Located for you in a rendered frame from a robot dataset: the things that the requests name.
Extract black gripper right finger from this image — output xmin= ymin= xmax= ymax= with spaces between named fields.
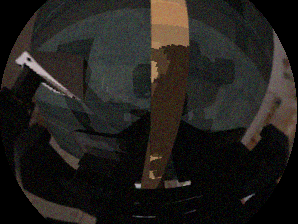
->
xmin=172 ymin=120 xmax=247 ymax=183

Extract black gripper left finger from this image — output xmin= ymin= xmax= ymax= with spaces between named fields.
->
xmin=72 ymin=112 xmax=150 ymax=184

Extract long wooden rail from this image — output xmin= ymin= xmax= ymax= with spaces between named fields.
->
xmin=149 ymin=0 xmax=190 ymax=177

